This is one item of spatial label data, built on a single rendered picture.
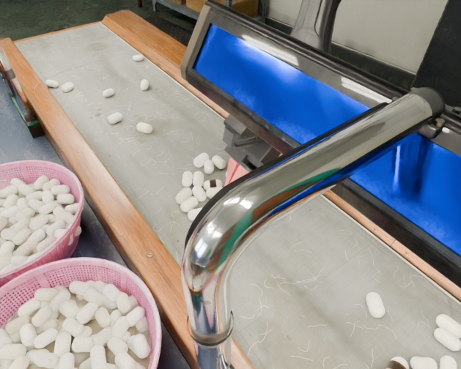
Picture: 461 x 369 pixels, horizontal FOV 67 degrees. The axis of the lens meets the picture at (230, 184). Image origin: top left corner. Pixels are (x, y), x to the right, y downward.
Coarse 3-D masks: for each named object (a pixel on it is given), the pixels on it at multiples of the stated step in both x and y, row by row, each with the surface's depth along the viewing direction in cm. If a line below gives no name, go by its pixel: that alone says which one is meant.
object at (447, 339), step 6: (438, 330) 47; (444, 330) 47; (438, 336) 46; (444, 336) 46; (450, 336) 46; (444, 342) 46; (450, 342) 46; (456, 342) 45; (450, 348) 46; (456, 348) 45
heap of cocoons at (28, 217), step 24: (0, 192) 67; (24, 192) 67; (48, 192) 67; (0, 216) 62; (24, 216) 63; (48, 216) 64; (72, 216) 62; (0, 240) 60; (24, 240) 60; (48, 240) 59; (72, 240) 61; (0, 264) 55
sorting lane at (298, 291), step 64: (64, 64) 104; (128, 64) 104; (128, 128) 82; (192, 128) 82; (128, 192) 67; (192, 192) 67; (256, 256) 57; (320, 256) 57; (384, 256) 57; (256, 320) 49; (320, 320) 49; (384, 320) 49
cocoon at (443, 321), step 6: (438, 318) 48; (444, 318) 48; (450, 318) 48; (438, 324) 48; (444, 324) 47; (450, 324) 47; (456, 324) 47; (450, 330) 47; (456, 330) 47; (456, 336) 47
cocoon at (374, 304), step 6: (372, 294) 50; (378, 294) 50; (366, 300) 50; (372, 300) 49; (378, 300) 49; (372, 306) 49; (378, 306) 49; (372, 312) 49; (378, 312) 48; (384, 312) 49
